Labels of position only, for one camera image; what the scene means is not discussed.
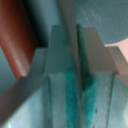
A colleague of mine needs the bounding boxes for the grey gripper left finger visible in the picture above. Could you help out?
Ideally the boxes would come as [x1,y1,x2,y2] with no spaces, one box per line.
[45,25,78,128]

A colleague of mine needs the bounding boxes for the grey toy pot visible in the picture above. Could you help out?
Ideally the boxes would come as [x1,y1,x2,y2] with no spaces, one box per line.
[0,0,128,128]

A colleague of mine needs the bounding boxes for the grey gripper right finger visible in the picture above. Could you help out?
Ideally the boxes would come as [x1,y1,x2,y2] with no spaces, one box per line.
[77,24,116,128]

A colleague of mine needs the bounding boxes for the brown toy sausage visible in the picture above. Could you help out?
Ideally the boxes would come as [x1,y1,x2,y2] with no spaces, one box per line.
[0,0,38,80]

